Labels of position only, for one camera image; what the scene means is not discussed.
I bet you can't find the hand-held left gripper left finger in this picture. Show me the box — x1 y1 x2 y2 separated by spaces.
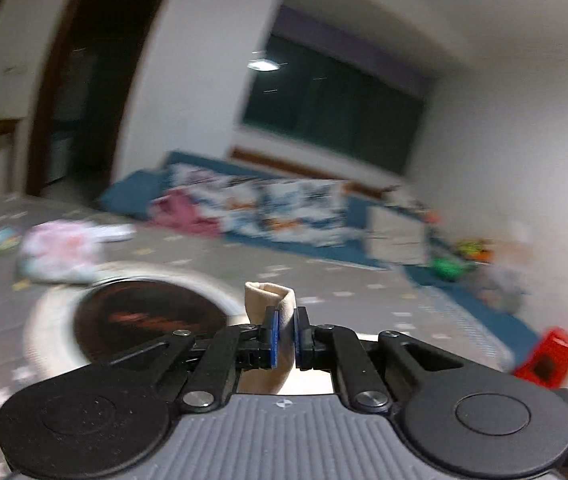
109 308 281 413

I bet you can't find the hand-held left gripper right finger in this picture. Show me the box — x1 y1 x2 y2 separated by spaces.
294 307 464 414

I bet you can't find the cream shirt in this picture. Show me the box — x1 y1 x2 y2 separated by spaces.
236 281 297 396

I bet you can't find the grey star-print tablecloth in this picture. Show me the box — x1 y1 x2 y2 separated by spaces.
0 192 539 480

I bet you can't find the red plastic box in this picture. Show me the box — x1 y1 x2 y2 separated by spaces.
511 327 568 389

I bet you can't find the built-in round cooker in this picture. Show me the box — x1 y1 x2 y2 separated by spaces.
24 262 245 377

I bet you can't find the square butterfly-print pillow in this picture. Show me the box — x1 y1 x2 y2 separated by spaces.
259 177 351 248

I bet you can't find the beige pillow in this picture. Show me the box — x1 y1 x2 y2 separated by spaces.
366 205 432 267

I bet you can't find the pink cloth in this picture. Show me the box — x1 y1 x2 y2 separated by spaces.
149 190 223 239

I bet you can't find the green bowl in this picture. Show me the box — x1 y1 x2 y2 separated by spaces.
431 256 467 282

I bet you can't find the blue corner sofa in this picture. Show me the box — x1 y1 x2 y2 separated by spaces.
96 150 540 362

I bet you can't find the yellow green plush toy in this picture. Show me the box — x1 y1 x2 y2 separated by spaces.
456 239 494 262

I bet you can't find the pink-and-white cloth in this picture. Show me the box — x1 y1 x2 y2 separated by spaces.
16 220 138 284

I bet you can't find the dark window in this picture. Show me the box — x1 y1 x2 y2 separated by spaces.
236 5 440 177

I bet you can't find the brown wooden door frame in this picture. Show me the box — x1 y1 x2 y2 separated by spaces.
26 0 175 197

